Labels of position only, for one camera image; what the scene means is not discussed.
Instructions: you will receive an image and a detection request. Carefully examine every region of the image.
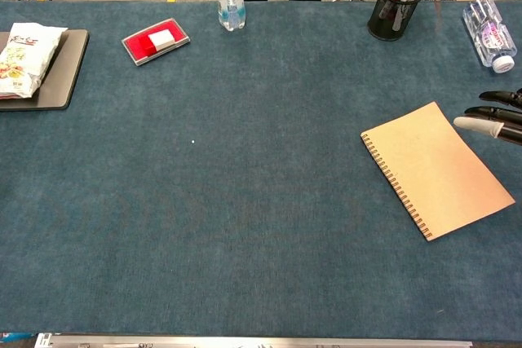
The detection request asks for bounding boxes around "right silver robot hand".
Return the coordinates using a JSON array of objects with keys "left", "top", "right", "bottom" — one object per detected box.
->
[{"left": 453, "top": 87, "right": 522, "bottom": 146}]

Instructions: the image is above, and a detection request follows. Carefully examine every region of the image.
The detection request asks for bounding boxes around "tan spiral notebook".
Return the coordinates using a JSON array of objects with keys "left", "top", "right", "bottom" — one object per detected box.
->
[{"left": 360, "top": 101, "right": 517, "bottom": 242}]

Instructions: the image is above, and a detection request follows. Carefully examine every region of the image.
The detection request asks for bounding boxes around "black mesh pen holder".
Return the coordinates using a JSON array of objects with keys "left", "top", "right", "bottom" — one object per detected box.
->
[{"left": 366, "top": 0, "right": 429, "bottom": 42}]

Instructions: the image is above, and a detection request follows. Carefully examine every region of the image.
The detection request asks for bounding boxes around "clear bottle with pink label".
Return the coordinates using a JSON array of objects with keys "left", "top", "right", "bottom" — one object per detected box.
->
[{"left": 462, "top": 0, "right": 518, "bottom": 75}]

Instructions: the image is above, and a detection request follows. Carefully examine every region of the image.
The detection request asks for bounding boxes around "red and white block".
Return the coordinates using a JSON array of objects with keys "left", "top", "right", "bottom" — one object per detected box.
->
[{"left": 138, "top": 29, "right": 175, "bottom": 57}]

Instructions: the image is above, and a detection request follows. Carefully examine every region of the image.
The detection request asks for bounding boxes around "red stamp pad tray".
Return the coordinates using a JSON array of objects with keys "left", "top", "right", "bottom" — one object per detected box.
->
[{"left": 121, "top": 17, "right": 191, "bottom": 67}]

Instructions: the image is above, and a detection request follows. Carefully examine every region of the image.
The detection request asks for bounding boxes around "dark grey tray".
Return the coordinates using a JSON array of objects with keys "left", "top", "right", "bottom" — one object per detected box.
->
[{"left": 0, "top": 29, "right": 90, "bottom": 112}]

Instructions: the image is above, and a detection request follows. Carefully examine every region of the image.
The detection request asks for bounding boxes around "white snack bag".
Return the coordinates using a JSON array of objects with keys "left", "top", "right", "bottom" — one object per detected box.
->
[{"left": 0, "top": 22, "right": 69, "bottom": 99}]

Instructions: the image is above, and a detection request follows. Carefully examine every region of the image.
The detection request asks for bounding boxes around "teal box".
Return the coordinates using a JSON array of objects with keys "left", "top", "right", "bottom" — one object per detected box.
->
[{"left": 0, "top": 332, "right": 36, "bottom": 344}]

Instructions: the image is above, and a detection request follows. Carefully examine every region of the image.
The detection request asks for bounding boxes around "aluminium rail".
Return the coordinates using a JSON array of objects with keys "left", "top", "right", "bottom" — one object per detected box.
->
[{"left": 34, "top": 332, "right": 474, "bottom": 348}]

